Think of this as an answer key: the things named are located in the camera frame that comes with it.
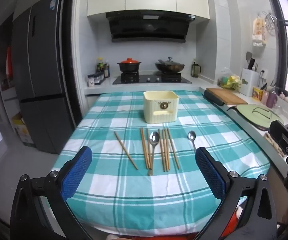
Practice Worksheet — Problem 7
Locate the dark grey refrigerator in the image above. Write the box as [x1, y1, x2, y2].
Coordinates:
[11, 0, 76, 155]

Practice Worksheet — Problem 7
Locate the hanging printed towel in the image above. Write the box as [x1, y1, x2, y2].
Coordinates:
[252, 17, 267, 48]

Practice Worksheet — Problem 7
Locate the black range hood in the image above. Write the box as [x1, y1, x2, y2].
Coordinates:
[106, 10, 196, 43]

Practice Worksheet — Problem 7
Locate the purple bottle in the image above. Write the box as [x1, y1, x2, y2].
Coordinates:
[266, 86, 278, 108]

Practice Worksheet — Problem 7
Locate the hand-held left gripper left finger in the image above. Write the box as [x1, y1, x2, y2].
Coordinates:
[9, 146, 94, 240]

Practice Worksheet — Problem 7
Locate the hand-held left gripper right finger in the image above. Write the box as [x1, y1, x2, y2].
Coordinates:
[195, 146, 277, 240]

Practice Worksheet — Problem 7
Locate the green glass jar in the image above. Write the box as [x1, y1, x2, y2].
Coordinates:
[191, 59, 202, 78]

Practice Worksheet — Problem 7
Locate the cream utensil holder box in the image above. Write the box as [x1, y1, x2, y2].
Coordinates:
[143, 91, 179, 124]

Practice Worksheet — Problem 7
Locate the small metal spoon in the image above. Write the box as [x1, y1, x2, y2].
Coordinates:
[187, 131, 197, 153]

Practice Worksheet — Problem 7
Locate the green pan lid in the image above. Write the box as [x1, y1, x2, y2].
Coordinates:
[236, 104, 283, 131]

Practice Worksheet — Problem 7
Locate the row of spice jars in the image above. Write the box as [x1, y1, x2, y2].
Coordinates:
[87, 71, 106, 88]

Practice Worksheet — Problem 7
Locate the yellow cardboard box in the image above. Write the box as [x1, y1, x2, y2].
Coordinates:
[11, 112, 36, 148]

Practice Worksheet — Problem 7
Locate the red garment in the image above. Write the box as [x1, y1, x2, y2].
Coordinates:
[230, 204, 246, 233]

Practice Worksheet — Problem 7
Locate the wok with glass lid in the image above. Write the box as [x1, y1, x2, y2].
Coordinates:
[155, 57, 186, 74]

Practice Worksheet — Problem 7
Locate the black tray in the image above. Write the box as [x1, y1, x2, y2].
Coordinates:
[204, 89, 226, 107]

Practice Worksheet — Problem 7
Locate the large metal spoon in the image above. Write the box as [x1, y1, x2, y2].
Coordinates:
[148, 131, 161, 176]

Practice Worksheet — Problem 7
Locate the plastic bag with yellow contents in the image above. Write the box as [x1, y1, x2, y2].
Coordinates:
[217, 67, 242, 91]

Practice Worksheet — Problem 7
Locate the yellow packet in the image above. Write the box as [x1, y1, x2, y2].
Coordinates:
[252, 87, 263, 102]

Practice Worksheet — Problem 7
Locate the white knife block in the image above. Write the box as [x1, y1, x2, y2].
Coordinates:
[240, 68, 261, 97]

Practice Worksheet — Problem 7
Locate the wooden cutting board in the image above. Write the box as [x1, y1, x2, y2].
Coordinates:
[206, 87, 248, 106]

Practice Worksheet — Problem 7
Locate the black gas cooktop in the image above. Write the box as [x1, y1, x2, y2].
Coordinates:
[112, 71, 193, 85]

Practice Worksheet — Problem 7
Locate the teal checked tablecloth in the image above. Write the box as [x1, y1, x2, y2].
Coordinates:
[51, 90, 271, 235]

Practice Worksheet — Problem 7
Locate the black pot with red lid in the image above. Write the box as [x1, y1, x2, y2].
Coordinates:
[117, 58, 142, 74]

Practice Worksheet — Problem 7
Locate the hanging metal whisk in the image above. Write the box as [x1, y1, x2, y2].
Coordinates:
[262, 11, 279, 33]

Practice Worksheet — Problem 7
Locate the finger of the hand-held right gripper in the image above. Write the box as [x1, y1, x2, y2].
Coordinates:
[269, 119, 288, 157]

